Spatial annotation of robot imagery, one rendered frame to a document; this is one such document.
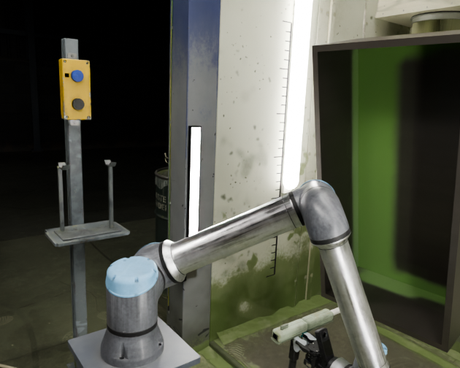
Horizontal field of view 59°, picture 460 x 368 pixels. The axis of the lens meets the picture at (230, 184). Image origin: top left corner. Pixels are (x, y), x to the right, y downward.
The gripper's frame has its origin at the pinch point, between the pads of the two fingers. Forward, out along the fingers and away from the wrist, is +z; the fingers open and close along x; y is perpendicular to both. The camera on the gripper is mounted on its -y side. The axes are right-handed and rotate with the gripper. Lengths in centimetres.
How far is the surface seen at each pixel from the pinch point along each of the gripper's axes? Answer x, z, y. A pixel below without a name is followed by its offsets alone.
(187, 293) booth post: -6, 71, 19
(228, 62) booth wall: 18, 82, -101
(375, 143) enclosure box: 64, 20, -69
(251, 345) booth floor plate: 26, 52, 53
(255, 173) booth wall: 39, 77, -41
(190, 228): -6, 72, -18
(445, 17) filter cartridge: 147, 43, -135
